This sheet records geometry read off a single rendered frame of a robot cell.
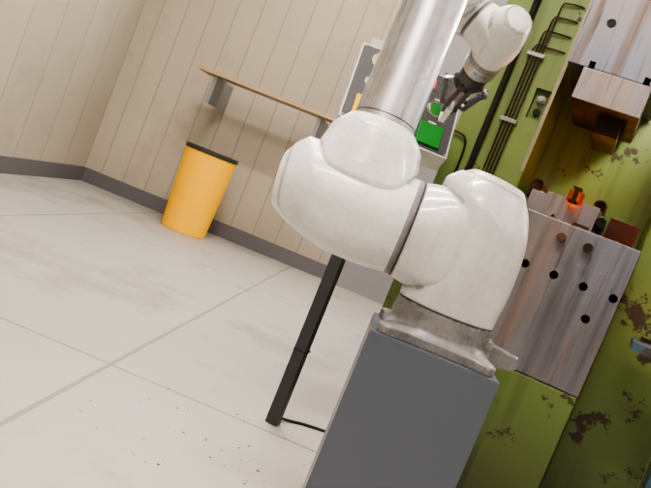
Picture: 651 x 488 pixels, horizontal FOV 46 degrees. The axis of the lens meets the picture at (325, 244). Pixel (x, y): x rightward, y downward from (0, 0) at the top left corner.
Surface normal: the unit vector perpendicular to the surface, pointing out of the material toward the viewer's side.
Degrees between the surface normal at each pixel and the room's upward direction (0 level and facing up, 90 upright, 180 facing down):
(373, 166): 73
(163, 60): 90
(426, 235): 87
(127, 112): 90
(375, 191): 67
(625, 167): 90
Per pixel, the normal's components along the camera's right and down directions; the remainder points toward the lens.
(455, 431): -0.09, 0.04
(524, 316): -0.32, -0.05
